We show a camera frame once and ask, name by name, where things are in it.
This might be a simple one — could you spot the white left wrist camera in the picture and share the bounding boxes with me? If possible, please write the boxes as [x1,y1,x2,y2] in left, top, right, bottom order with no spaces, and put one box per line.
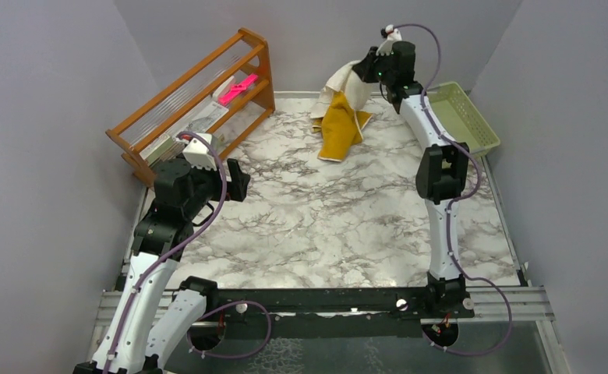
[179,132,217,171]

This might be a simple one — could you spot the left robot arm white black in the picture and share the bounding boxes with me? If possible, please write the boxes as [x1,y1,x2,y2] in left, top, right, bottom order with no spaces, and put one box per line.
[73,157,251,373]

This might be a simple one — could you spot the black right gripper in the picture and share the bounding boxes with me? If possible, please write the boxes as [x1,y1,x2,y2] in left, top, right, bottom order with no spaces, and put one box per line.
[352,48,394,87]

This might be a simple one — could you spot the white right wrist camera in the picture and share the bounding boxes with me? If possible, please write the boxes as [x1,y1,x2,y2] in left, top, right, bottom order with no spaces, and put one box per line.
[376,24,402,56]

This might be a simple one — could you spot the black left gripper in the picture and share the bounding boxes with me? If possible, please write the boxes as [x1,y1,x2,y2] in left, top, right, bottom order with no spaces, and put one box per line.
[184,158,251,219]

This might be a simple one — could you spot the light green plastic basket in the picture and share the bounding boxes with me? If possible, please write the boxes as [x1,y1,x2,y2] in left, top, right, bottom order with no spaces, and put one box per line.
[427,82,500,158]

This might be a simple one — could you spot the ruler set clear package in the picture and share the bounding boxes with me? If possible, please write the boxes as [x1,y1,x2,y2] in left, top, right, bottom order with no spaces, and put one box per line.
[185,101,228,132]

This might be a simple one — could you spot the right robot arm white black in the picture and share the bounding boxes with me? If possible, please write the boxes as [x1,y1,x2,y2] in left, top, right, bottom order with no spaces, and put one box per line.
[353,41,468,317]

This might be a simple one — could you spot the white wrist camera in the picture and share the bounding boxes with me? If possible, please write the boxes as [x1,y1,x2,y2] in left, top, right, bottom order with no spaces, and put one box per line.
[179,132,217,171]
[376,24,402,56]

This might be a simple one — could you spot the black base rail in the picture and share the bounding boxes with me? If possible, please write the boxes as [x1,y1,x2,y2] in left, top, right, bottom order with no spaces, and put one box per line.
[178,277,475,340]

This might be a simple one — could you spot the small green staples box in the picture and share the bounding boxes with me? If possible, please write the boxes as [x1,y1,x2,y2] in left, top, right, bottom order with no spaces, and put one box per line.
[212,134,226,150]

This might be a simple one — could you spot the green stapler box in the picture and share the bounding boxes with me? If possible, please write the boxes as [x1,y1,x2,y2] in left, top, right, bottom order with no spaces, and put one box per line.
[140,134,188,168]

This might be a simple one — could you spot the pink plastic tool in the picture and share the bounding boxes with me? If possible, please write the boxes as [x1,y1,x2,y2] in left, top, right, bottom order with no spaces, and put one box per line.
[213,74,259,106]

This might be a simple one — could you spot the yellow towel white trim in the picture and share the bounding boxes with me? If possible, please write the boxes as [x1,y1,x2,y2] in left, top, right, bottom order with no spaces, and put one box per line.
[310,92,373,163]

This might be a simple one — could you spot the white terry towel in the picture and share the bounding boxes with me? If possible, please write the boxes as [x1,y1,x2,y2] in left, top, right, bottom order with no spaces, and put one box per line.
[309,60,373,119]

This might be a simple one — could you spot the wooden shelf rack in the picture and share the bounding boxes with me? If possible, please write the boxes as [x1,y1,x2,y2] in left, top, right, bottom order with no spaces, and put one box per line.
[106,28,276,187]

